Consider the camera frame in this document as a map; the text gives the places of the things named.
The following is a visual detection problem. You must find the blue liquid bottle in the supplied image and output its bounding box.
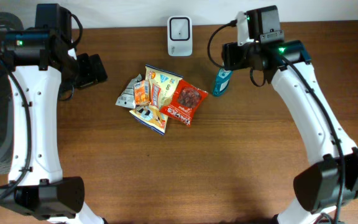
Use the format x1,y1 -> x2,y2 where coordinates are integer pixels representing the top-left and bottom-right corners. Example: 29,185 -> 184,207
212,68 -> 233,96

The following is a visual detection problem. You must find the grey orange snack packet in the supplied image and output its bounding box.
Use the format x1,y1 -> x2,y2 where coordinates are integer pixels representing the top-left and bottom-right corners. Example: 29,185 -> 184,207
116,74 -> 150,109

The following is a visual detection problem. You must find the yellow cookie snack bag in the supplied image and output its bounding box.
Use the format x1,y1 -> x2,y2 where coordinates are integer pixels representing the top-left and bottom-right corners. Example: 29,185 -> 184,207
129,64 -> 183,135

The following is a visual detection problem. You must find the red snack bag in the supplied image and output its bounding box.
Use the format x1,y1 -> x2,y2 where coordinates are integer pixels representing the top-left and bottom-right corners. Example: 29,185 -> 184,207
160,80 -> 208,126

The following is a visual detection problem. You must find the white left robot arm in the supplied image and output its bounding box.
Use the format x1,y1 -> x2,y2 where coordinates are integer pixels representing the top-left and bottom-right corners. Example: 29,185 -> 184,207
0,4 -> 107,223

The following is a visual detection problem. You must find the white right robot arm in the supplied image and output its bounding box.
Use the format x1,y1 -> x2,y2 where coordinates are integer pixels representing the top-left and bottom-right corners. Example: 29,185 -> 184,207
221,40 -> 358,223

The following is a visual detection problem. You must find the black right camera cable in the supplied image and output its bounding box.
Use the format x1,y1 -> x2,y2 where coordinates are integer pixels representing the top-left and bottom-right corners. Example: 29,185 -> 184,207
207,19 -> 239,68

